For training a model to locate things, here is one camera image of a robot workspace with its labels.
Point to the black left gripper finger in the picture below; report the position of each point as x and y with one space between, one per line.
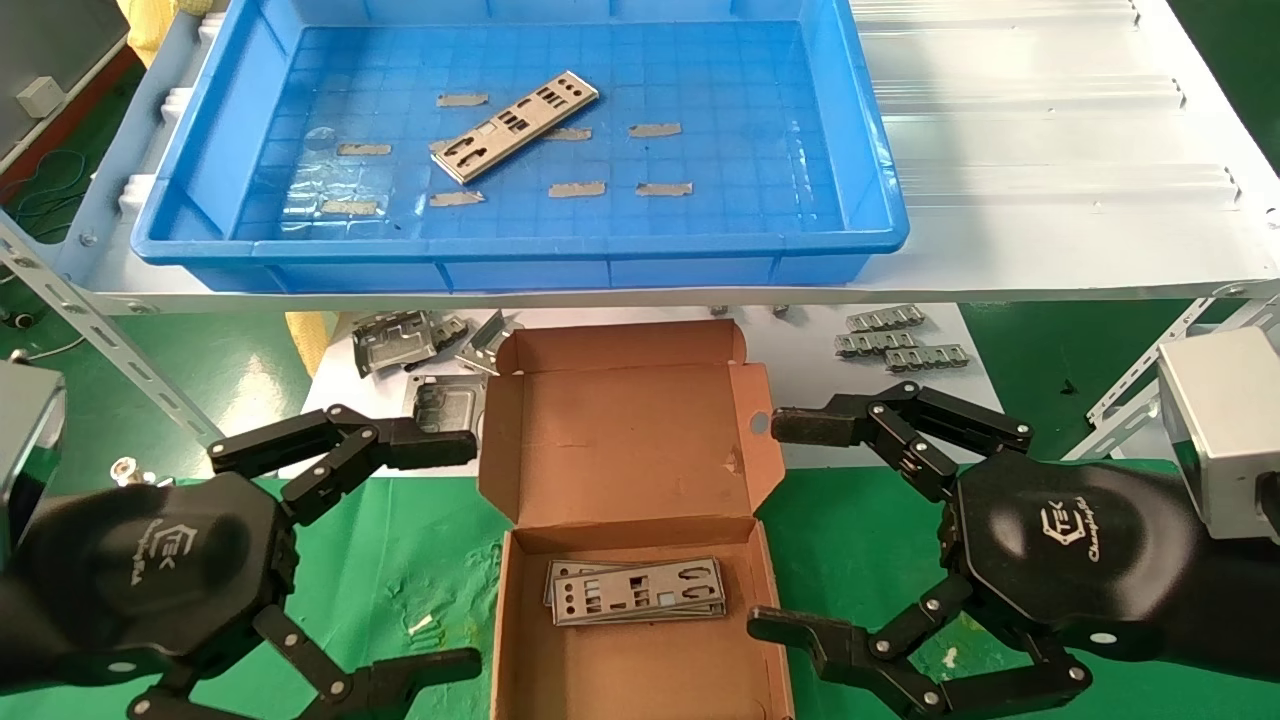
420 450

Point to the perforated metal shelf post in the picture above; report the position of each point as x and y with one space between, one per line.
1130 395
100 335

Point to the blue plastic tray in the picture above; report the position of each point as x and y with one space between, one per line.
750 220

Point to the large grey metal bracket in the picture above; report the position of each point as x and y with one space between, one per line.
395 345

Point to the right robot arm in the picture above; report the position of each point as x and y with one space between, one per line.
1235 600

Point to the small grey metal piece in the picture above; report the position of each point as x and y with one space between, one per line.
450 330

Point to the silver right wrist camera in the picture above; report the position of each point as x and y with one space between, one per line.
1225 430

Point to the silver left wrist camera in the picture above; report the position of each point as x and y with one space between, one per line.
25 450

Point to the flat grey metal plate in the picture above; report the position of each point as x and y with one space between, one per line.
445 400

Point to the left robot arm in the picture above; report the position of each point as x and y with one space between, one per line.
8 630

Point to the silver metal I/O shield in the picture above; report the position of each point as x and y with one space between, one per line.
690 578
552 572
582 93

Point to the grey slotted metal strip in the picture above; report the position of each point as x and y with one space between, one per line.
875 343
927 358
885 318

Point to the yellow plastic sheet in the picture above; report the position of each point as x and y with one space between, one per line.
310 340
150 30

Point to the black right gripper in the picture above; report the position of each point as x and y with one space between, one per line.
1070 560

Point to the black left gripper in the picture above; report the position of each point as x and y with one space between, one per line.
150 580

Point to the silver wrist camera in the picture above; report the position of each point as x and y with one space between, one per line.
25 450
1225 430

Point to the brown cardboard box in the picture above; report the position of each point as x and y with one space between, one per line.
620 450

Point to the angled grey metal plate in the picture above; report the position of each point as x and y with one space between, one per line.
485 345

